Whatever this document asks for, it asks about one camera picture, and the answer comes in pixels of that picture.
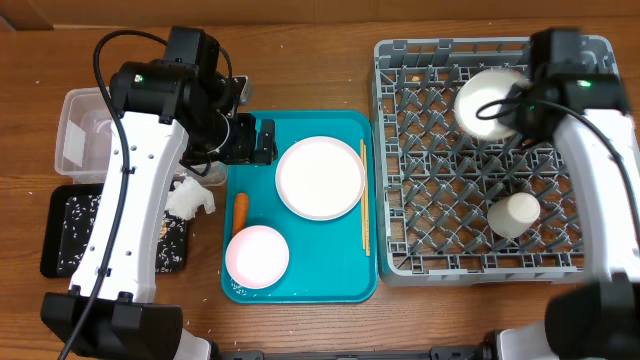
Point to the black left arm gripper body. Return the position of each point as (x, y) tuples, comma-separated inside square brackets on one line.
[(240, 150)]

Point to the orange carrot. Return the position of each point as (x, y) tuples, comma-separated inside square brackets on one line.
[(240, 213)]

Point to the white tissue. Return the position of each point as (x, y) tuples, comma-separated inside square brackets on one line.
[(187, 197)]

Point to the large white plate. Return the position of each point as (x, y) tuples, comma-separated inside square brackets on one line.
[(319, 178)]

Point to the pink bowl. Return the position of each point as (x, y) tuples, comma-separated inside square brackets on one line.
[(257, 257)]

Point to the cream bowl with food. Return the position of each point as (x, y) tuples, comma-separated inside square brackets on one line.
[(482, 88)]

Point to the white plastic cup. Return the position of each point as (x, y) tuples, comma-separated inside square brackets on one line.
[(512, 216)]

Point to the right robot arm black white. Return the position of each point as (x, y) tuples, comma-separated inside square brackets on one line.
[(586, 116)]

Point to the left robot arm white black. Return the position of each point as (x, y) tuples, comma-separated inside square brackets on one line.
[(175, 111)]

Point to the black waste tray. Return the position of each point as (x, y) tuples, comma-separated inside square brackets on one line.
[(52, 237)]

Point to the grey dishwasher rack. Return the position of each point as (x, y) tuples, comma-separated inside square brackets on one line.
[(435, 183)]

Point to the wooden chopstick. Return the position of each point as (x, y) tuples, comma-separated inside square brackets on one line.
[(361, 195), (367, 214)]

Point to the teal plastic tray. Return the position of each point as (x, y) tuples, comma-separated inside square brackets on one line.
[(327, 262)]

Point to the clear plastic bin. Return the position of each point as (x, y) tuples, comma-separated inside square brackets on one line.
[(88, 148)]

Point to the food scraps and rice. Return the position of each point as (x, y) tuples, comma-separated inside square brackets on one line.
[(78, 223)]

